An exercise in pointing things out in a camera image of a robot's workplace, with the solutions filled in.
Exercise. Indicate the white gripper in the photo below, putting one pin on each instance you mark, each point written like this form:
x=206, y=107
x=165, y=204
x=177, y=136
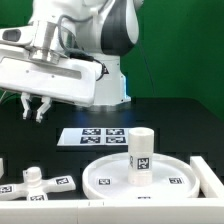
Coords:
x=71, y=80

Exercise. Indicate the white round table top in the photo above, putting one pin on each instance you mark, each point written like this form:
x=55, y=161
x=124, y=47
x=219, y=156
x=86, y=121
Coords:
x=121, y=176

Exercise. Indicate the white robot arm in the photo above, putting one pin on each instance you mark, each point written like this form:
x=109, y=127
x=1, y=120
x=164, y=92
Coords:
x=70, y=52

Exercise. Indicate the white marker tag sheet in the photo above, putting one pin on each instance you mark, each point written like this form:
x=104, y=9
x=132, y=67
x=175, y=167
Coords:
x=93, y=136

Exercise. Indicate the small white block left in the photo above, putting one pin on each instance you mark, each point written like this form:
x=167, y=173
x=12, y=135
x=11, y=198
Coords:
x=1, y=168

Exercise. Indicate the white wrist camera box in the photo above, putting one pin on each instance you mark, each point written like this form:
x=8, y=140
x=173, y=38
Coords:
x=17, y=35

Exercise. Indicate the white L-shaped frame border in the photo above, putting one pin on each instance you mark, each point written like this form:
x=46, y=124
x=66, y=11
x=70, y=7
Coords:
x=206, y=210

